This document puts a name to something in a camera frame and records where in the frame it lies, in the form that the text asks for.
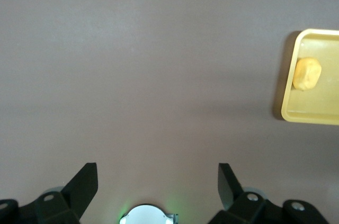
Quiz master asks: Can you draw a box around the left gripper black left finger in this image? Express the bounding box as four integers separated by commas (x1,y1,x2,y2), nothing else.
0,163,99,224

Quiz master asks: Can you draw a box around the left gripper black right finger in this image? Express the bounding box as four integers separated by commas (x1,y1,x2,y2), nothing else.
209,163,325,224

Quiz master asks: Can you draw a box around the yellow plastic tray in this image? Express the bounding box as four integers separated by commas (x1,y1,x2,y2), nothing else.
280,28,339,126

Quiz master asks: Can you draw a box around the yellow potato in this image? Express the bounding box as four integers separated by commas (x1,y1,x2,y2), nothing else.
292,57,323,92

